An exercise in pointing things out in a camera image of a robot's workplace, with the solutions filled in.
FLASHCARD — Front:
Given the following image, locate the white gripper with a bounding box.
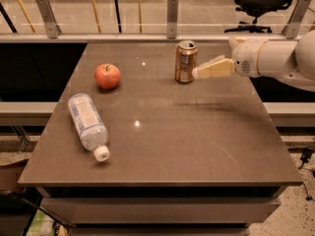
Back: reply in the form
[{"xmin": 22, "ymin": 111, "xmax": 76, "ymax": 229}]
[{"xmin": 192, "ymin": 37, "xmax": 266, "ymax": 79}]

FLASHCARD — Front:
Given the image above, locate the orange soda can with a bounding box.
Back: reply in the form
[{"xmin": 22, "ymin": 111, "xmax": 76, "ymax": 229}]
[{"xmin": 174, "ymin": 40, "xmax": 198, "ymax": 84}]

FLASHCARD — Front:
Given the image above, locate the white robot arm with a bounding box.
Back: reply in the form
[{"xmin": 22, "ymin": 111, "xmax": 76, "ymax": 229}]
[{"xmin": 192, "ymin": 30, "xmax": 315, "ymax": 92}]

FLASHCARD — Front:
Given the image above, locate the black office chair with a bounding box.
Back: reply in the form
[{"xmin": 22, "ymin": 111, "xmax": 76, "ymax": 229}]
[{"xmin": 225, "ymin": 0, "xmax": 292, "ymax": 33}]

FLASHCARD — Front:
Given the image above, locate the red apple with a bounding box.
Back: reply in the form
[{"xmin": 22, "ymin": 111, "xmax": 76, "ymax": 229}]
[{"xmin": 94, "ymin": 63, "xmax": 121, "ymax": 89}]

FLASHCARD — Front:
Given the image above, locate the clear plastic water bottle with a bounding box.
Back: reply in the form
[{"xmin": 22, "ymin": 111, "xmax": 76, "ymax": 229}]
[{"xmin": 68, "ymin": 93, "xmax": 110, "ymax": 162}]

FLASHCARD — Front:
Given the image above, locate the grey table drawer cabinet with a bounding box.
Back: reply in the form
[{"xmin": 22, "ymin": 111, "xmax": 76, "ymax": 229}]
[{"xmin": 41, "ymin": 197, "xmax": 281, "ymax": 236}]

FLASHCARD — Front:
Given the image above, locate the metal glass railing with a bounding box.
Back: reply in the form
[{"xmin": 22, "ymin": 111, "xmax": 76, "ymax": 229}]
[{"xmin": 0, "ymin": 0, "xmax": 312, "ymax": 43}]

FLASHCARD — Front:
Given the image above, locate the black power adapter cable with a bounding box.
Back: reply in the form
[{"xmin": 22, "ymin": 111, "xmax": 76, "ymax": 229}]
[{"xmin": 296, "ymin": 147, "xmax": 315, "ymax": 202}]

